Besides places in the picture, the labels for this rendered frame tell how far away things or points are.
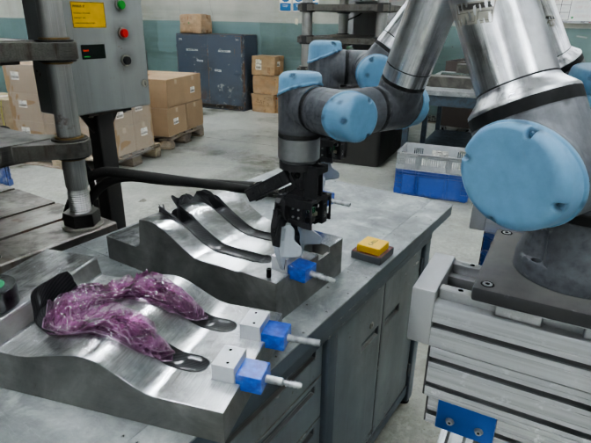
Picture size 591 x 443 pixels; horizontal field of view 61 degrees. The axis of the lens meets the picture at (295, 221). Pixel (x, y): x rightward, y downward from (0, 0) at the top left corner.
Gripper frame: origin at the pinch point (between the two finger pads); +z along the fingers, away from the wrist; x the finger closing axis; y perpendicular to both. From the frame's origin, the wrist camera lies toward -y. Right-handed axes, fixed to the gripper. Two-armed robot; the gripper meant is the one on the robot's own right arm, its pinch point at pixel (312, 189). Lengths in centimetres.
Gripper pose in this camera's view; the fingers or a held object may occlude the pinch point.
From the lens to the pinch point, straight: 126.5
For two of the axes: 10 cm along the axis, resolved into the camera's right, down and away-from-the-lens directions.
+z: -0.1, 9.3, 3.7
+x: 5.5, -3.1, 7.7
